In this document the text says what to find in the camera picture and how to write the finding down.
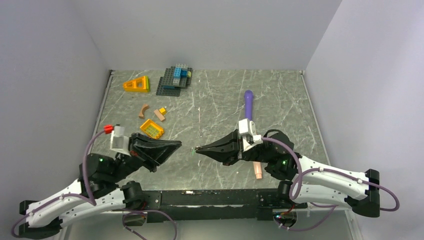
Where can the yellow cube block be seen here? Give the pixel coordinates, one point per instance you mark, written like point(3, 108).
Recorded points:
point(163, 111)

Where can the purple toy microphone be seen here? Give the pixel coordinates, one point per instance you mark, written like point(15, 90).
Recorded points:
point(248, 100)

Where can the orange triangular brick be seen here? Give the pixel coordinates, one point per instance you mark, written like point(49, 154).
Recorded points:
point(137, 85)

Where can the straight tan wooden block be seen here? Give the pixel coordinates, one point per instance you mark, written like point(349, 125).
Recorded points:
point(159, 115)

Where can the grey blue brick stack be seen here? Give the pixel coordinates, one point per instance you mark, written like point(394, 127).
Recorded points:
point(174, 79)

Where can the yellow window brick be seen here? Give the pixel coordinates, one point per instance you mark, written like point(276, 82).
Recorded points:
point(152, 129)

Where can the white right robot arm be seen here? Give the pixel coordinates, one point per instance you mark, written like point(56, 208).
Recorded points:
point(301, 179)

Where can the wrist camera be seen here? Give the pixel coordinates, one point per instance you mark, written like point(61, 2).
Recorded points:
point(248, 135)
point(119, 142)

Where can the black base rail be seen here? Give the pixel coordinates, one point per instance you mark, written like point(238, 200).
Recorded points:
point(217, 204)

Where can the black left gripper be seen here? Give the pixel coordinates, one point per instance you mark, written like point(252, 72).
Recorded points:
point(151, 152)

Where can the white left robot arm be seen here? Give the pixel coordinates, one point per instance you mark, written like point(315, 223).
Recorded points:
point(97, 188)

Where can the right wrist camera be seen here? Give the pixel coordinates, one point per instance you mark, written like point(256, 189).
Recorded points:
point(248, 135)

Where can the beige toy microphone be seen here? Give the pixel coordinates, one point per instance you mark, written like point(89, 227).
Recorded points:
point(258, 170)

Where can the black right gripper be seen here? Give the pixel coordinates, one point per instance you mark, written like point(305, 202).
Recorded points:
point(228, 155)

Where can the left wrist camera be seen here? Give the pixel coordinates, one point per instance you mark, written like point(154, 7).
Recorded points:
point(119, 142)

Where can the curved tan wooden block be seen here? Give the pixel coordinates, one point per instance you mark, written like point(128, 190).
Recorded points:
point(141, 114)

